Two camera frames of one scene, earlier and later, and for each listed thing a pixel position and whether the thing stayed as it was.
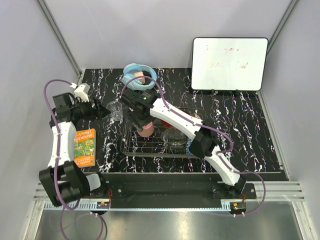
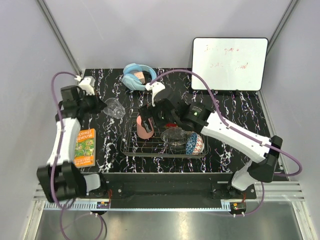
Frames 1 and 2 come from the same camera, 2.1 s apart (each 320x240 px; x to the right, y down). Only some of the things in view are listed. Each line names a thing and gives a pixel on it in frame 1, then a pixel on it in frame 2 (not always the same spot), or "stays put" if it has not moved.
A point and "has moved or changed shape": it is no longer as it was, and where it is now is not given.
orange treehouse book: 84,148 stays put
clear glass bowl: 175,136 stays put
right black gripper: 135,122 to 145,112
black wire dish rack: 132,145 stays put
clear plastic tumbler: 115,108 has moved or changed shape
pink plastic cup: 147,130 stays put
